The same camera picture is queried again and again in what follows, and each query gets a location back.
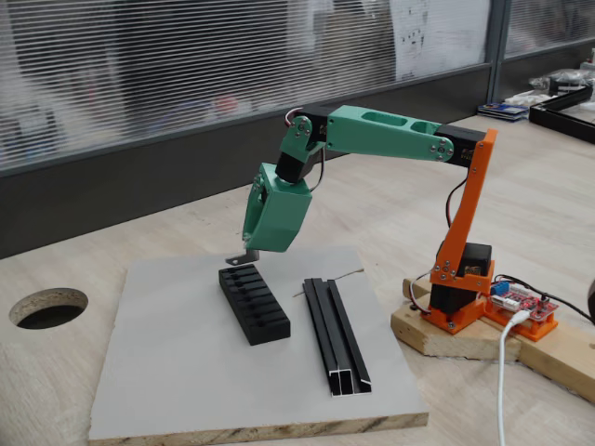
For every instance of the clear bag with parts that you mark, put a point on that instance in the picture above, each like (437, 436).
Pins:
(564, 81)

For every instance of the red controller board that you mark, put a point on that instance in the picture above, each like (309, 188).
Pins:
(525, 302)

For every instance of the gray board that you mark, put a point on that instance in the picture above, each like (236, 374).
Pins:
(186, 348)

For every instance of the black aluminium profile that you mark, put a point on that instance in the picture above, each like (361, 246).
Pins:
(334, 334)

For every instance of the white plastic parts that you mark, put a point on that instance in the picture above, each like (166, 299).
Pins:
(525, 97)

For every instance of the long wooden base plank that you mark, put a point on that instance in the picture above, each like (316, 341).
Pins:
(558, 367)

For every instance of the wooden wedge block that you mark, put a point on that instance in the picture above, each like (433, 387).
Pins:
(465, 346)

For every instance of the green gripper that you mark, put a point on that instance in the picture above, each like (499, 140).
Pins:
(281, 218)

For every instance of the black extrusion frame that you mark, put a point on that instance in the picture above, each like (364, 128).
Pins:
(558, 118)

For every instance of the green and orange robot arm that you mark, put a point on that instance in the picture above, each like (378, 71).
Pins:
(386, 135)

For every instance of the black slotted holder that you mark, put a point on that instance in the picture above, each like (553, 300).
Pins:
(267, 332)

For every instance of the dark round object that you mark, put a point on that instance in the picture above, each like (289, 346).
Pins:
(591, 299)

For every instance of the wooden block with screw holes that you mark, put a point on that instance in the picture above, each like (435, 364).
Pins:
(415, 290)

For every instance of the white paper sheet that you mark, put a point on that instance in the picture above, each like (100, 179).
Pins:
(441, 37)

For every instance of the stack of blue cards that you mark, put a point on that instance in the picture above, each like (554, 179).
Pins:
(504, 111)

